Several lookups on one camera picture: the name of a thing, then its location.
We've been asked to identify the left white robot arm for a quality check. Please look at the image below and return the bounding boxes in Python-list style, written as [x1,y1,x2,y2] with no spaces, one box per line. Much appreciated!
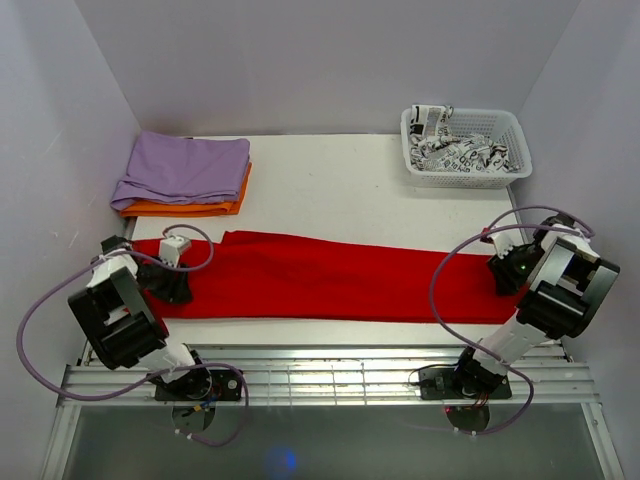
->
[68,235,213,400]

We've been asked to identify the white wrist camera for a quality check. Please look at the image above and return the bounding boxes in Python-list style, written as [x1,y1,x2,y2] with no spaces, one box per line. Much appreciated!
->
[158,235,191,267]
[481,229,515,259]

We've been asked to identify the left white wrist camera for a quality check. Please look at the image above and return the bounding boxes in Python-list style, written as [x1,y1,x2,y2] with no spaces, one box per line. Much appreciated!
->
[158,235,191,267]

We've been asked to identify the red trousers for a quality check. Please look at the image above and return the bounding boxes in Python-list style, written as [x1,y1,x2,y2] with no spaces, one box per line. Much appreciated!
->
[151,231,517,325]

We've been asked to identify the aluminium frame rail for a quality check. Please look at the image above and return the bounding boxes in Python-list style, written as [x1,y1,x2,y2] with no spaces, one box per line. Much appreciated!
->
[57,344,601,409]

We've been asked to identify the folded orange trousers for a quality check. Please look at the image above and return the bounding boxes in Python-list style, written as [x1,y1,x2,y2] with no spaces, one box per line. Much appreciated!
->
[119,162,254,219]

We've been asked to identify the white plastic basket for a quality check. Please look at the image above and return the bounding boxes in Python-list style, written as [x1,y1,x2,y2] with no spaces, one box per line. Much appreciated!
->
[400,105,532,189]

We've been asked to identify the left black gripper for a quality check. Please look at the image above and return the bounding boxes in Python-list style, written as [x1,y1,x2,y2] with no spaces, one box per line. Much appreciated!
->
[135,254,192,306]

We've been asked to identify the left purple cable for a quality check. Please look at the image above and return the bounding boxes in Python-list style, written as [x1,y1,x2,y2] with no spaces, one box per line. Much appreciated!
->
[16,224,250,447]

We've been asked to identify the black white printed trousers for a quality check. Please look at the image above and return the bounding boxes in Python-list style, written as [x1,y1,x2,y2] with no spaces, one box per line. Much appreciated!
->
[408,104,516,174]

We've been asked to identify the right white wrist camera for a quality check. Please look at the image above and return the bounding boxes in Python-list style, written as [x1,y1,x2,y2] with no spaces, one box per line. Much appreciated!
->
[481,229,515,259]

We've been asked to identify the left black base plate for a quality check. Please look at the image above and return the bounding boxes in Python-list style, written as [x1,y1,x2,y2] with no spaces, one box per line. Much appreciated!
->
[153,369,241,402]

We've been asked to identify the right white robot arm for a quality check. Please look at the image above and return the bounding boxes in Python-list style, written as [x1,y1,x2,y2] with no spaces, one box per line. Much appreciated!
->
[451,213,620,397]

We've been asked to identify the folded purple trousers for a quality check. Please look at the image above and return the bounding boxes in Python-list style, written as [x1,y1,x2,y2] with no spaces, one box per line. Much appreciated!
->
[111,131,250,211]

